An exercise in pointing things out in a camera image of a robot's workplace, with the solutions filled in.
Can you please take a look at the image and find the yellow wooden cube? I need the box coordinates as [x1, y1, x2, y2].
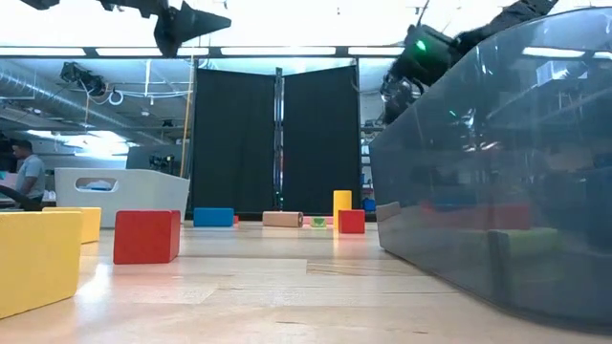
[41, 205, 102, 245]

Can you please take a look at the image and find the yellow lego brick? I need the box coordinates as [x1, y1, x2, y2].
[0, 211, 83, 320]

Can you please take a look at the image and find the black ceiling-mounted device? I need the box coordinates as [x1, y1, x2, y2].
[59, 61, 109, 98]

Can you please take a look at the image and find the person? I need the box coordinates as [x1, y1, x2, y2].
[10, 139, 47, 207]

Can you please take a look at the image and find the silver ventilation duct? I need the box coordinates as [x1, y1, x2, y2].
[0, 60, 168, 147]

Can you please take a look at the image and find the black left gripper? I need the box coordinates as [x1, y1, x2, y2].
[98, 0, 233, 58]

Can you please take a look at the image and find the red wooden cube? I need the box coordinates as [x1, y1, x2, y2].
[338, 208, 366, 235]
[113, 208, 182, 266]

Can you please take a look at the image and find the dark grey plastic bin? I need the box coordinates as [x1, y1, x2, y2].
[368, 7, 612, 331]

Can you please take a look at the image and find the light grey plastic bin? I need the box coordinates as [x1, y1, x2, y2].
[54, 166, 191, 229]

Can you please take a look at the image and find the natural wood block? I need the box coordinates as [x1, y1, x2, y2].
[262, 210, 305, 228]

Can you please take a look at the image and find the yellow hanging cable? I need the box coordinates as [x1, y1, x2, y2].
[180, 55, 195, 179]

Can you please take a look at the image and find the blue long wooden block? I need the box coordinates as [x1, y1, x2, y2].
[425, 188, 479, 211]

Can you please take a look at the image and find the blue short wooden block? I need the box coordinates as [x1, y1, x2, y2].
[193, 206, 235, 228]

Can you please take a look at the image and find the yellow wooden cylinder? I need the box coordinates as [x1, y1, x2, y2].
[333, 189, 353, 229]

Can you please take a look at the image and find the black partition panel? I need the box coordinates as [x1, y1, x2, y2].
[191, 68, 277, 216]
[281, 65, 361, 216]

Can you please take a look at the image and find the silver partition hinge post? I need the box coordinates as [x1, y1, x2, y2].
[273, 66, 285, 211]

